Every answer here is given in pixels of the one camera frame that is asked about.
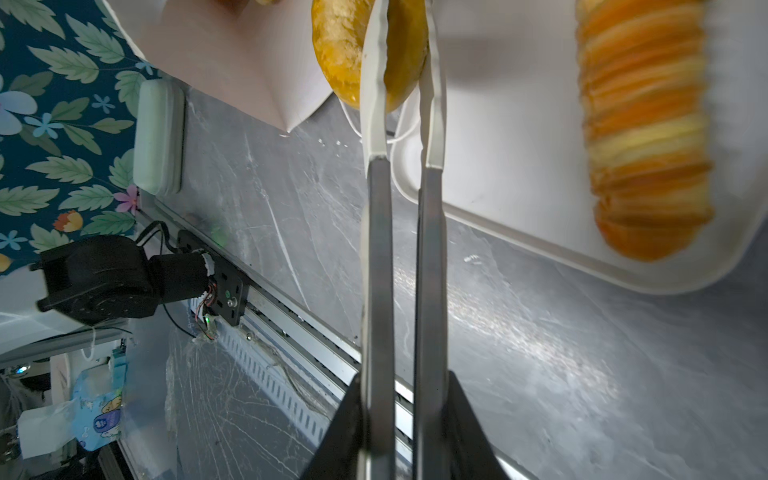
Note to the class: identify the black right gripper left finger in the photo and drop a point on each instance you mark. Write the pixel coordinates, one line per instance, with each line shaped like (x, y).
(337, 455)

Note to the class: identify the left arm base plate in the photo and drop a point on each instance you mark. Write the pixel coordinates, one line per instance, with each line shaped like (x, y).
(226, 294)

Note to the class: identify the white rectangular tray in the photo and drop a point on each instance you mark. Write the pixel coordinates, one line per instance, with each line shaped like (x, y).
(515, 162)

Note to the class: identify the pale green box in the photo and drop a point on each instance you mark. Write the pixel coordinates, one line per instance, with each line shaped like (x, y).
(157, 167)

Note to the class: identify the red white paper bag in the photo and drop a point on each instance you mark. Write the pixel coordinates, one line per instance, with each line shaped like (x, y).
(253, 55)

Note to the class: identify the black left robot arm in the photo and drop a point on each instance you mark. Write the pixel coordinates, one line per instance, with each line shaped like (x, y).
(91, 281)

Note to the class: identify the long twisted bread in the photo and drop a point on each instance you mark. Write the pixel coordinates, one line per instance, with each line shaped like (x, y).
(643, 77)

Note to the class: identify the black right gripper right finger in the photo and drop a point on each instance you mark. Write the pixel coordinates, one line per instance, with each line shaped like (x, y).
(471, 454)

